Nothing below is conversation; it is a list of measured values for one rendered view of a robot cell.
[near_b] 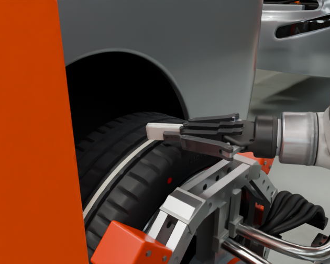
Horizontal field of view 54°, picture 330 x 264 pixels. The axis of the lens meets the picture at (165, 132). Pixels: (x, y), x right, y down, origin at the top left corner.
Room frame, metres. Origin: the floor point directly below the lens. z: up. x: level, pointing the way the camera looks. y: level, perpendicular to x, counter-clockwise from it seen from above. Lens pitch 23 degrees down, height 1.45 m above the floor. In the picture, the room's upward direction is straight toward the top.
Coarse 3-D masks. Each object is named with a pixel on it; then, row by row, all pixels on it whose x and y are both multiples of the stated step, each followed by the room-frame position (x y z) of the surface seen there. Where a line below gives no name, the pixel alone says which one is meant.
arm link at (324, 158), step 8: (320, 112) 0.50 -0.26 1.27; (328, 112) 0.46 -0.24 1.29; (320, 120) 0.48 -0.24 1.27; (328, 120) 0.45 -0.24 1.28; (320, 128) 0.46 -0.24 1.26; (328, 128) 0.45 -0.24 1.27; (320, 136) 0.46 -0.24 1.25; (328, 136) 0.44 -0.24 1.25; (320, 144) 0.45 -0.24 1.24; (328, 144) 0.44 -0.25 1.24; (320, 152) 0.45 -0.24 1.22; (328, 152) 0.45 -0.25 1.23; (320, 160) 0.45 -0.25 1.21; (328, 160) 0.45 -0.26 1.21; (328, 168) 0.46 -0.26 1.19
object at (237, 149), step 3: (228, 144) 0.49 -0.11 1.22; (234, 147) 0.49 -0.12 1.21; (237, 147) 0.49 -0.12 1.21; (240, 147) 0.49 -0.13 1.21; (243, 147) 0.49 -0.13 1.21; (222, 150) 0.48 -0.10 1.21; (234, 150) 0.48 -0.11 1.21; (237, 150) 0.48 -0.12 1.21; (240, 150) 0.49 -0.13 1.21; (222, 153) 0.48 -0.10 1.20; (225, 153) 0.48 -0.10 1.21; (228, 153) 0.47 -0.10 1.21; (231, 153) 0.47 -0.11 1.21; (234, 153) 0.48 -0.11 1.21; (225, 156) 0.48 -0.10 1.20; (228, 156) 0.47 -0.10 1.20; (231, 156) 0.47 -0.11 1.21
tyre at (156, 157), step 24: (120, 120) 0.70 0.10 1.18; (144, 120) 0.70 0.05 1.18; (168, 120) 0.71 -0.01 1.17; (96, 144) 0.63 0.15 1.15; (120, 144) 0.60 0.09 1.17; (168, 144) 0.58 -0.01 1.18; (96, 168) 0.55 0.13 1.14; (144, 168) 0.52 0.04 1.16; (168, 168) 0.53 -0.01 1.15; (192, 168) 0.58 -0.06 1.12; (120, 192) 0.48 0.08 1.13; (144, 192) 0.48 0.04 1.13; (168, 192) 0.52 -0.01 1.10; (96, 216) 0.46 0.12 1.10; (120, 216) 0.44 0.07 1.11; (144, 216) 0.48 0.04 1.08; (96, 240) 0.42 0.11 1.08; (240, 240) 0.78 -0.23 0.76
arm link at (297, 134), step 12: (288, 120) 0.49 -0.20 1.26; (300, 120) 0.48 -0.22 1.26; (312, 120) 0.48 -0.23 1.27; (288, 132) 0.47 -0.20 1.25; (300, 132) 0.47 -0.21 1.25; (312, 132) 0.46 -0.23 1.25; (276, 144) 0.48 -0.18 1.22; (288, 144) 0.47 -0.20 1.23; (300, 144) 0.46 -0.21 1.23; (312, 144) 0.46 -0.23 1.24; (288, 156) 0.47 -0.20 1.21; (300, 156) 0.46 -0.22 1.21; (312, 156) 0.45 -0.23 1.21
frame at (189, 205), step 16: (224, 160) 0.62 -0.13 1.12; (240, 160) 0.62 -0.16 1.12; (208, 176) 0.55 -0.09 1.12; (224, 176) 0.60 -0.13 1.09; (240, 176) 0.56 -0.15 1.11; (256, 176) 0.61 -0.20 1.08; (176, 192) 0.50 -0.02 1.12; (192, 192) 0.51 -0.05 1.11; (208, 192) 0.50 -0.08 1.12; (224, 192) 0.52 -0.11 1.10; (256, 192) 0.73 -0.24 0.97; (272, 192) 0.71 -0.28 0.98; (160, 208) 0.47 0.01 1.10; (176, 208) 0.46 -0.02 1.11; (192, 208) 0.45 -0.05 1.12; (208, 208) 0.48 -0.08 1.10; (256, 208) 0.74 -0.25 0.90; (160, 224) 0.45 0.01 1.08; (176, 224) 0.46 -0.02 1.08; (192, 224) 0.44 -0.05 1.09; (256, 224) 0.75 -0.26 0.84; (160, 240) 0.45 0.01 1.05; (176, 240) 0.42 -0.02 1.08; (176, 256) 0.41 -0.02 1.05
